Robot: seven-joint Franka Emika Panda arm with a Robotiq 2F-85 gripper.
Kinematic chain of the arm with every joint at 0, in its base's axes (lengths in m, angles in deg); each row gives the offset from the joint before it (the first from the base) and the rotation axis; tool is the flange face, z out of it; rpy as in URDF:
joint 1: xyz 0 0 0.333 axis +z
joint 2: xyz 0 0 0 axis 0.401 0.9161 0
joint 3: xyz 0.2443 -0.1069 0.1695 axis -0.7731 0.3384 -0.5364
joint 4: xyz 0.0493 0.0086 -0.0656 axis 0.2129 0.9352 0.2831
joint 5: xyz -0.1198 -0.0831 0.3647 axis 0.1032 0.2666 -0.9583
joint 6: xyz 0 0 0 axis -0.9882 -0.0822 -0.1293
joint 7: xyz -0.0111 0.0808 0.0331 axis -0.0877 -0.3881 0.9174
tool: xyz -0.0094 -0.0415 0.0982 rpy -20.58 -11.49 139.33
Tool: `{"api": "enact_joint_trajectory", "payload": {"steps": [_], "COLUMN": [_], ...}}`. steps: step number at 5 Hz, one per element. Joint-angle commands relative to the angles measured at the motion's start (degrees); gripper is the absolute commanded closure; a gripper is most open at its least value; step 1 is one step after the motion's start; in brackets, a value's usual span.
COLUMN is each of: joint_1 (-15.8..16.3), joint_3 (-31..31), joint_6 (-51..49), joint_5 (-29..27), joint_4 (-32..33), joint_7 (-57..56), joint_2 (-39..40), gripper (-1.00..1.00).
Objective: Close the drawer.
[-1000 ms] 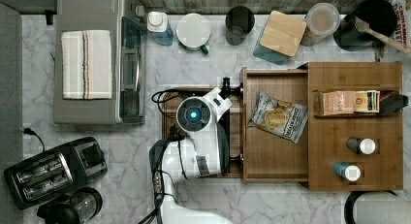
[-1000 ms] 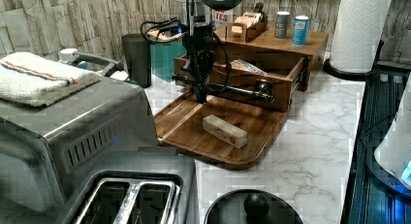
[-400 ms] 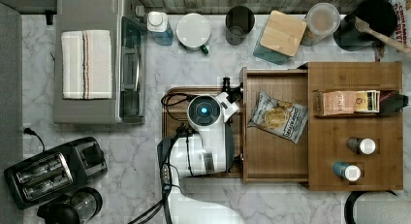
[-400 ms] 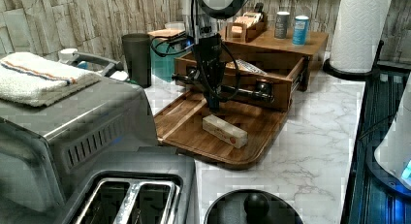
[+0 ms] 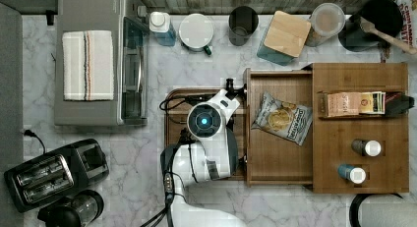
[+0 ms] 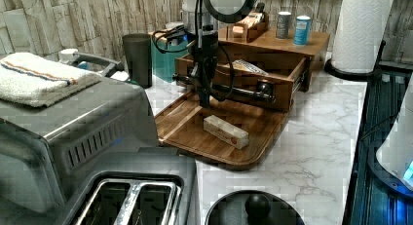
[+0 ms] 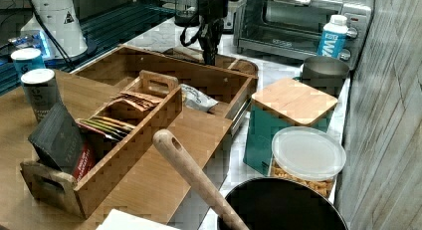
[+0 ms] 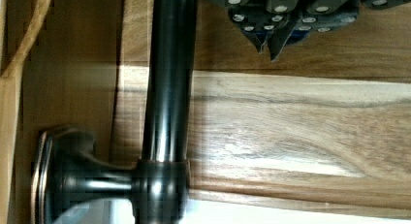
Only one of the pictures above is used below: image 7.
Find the teal canister with wooden lid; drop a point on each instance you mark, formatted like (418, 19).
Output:
(284, 103)

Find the grey can white lid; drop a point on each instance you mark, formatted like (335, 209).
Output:
(41, 89)

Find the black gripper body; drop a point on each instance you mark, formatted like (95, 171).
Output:
(212, 13)

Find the clear plastic snack jar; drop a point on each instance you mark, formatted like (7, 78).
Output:
(307, 156)

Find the brown tea packets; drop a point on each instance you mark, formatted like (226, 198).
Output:
(140, 101)

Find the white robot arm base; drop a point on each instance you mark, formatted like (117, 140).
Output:
(59, 28)

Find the wooden drawer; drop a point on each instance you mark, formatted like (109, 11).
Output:
(229, 81)

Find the white paper sheet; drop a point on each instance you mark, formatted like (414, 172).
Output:
(119, 220)

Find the green yellow tea packets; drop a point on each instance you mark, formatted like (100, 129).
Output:
(110, 128)

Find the blue white drink bottle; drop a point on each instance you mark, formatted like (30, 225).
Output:
(333, 37)

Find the silver toaster oven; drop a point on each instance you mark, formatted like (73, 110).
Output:
(293, 28)

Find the black tea packet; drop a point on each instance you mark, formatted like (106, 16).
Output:
(57, 139)

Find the green mug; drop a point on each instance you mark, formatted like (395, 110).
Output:
(326, 74)

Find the black pan with wooden handle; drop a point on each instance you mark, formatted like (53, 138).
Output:
(263, 203)

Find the wooden tea organizer box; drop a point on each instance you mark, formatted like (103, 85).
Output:
(114, 158)

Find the red tea packet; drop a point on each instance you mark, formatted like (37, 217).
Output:
(85, 163)

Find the Deep River chips bag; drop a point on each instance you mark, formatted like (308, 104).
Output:
(196, 100)

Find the blue can white lid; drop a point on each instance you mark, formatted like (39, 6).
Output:
(27, 59)

